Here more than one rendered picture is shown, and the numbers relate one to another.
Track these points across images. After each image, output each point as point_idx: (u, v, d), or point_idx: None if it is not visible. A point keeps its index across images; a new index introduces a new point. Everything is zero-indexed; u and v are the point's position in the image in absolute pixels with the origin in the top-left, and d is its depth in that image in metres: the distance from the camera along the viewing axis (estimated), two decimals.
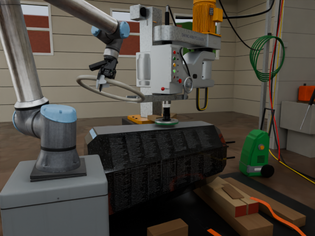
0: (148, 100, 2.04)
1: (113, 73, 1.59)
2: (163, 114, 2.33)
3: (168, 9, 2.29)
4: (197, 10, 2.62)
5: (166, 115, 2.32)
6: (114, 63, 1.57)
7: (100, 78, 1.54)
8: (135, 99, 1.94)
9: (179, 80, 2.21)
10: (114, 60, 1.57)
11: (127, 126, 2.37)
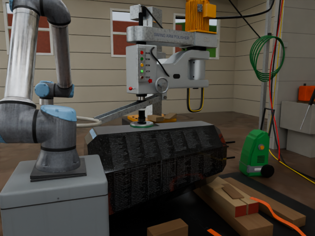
0: (114, 117, 2.16)
1: None
2: (138, 117, 2.37)
3: (146, 10, 2.30)
4: (187, 7, 2.53)
5: (140, 118, 2.35)
6: None
7: None
8: (98, 121, 2.10)
9: (148, 80, 2.20)
10: None
11: (127, 126, 2.37)
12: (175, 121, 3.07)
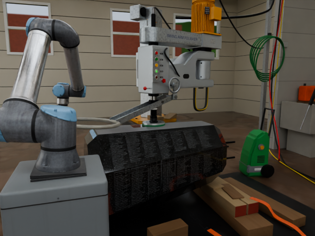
0: (130, 118, 2.19)
1: None
2: (150, 116, 2.41)
3: (157, 11, 2.35)
4: (193, 10, 2.61)
5: (152, 117, 2.40)
6: None
7: None
8: (115, 122, 2.12)
9: (162, 80, 2.26)
10: (57, 105, 2.02)
11: (127, 126, 2.37)
12: (175, 121, 3.07)
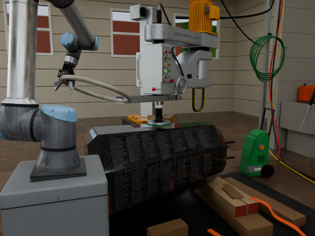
0: (137, 101, 1.98)
1: (64, 74, 1.73)
2: (155, 115, 2.27)
3: (161, 7, 2.23)
4: (192, 8, 2.55)
5: (158, 116, 2.26)
6: (63, 66, 1.75)
7: (58, 82, 1.79)
8: (123, 99, 1.89)
9: (170, 80, 2.14)
10: (64, 63, 1.75)
11: (127, 126, 2.37)
12: (175, 121, 3.07)
